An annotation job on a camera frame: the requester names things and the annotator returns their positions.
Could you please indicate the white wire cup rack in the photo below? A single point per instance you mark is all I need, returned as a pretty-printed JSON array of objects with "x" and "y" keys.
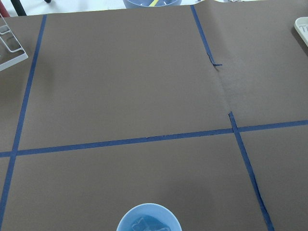
[{"x": 11, "y": 50}]

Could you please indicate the light blue plastic cup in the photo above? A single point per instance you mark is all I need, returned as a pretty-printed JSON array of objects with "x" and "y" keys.
[{"x": 149, "y": 217}]

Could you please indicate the blue bowl with fork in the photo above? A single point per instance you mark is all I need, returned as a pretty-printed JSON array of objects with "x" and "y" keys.
[{"x": 150, "y": 3}]

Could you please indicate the cream bear tray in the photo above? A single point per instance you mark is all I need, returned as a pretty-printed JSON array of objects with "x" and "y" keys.
[{"x": 301, "y": 26}]

